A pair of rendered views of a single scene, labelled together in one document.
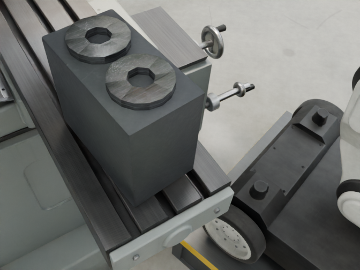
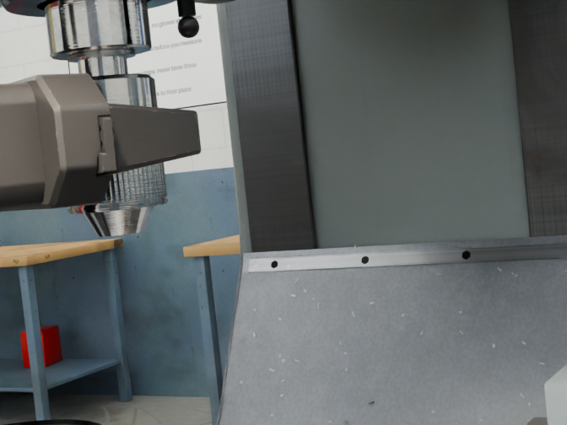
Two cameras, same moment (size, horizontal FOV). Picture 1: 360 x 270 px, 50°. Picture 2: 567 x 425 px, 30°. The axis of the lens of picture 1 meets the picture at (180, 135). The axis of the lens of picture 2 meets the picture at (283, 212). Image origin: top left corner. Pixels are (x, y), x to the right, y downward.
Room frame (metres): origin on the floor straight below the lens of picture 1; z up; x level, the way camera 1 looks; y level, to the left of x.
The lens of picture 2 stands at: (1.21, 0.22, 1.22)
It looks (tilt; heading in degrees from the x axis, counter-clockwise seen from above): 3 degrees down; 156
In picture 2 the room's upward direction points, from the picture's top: 6 degrees counter-clockwise
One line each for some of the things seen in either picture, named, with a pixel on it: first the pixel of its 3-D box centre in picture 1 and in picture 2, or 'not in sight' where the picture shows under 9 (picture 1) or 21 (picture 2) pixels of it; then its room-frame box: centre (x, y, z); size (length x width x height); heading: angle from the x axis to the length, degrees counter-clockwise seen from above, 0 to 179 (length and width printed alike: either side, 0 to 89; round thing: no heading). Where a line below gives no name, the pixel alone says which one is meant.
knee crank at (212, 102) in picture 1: (230, 93); not in sight; (0.93, -0.16, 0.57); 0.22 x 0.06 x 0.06; 127
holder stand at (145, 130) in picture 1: (123, 105); not in sight; (0.39, 0.09, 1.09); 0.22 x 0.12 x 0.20; 43
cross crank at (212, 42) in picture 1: (203, 45); not in sight; (1.03, -0.05, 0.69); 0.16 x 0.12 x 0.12; 127
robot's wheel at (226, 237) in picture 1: (232, 232); not in sight; (0.46, -0.17, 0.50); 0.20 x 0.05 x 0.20; 54
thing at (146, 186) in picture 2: not in sight; (112, 154); (0.73, 0.35, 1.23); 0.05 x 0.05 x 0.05
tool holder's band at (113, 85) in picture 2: not in sight; (105, 90); (0.73, 0.35, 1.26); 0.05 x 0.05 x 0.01
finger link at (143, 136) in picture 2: not in sight; (143, 136); (0.76, 0.35, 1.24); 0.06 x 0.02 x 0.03; 103
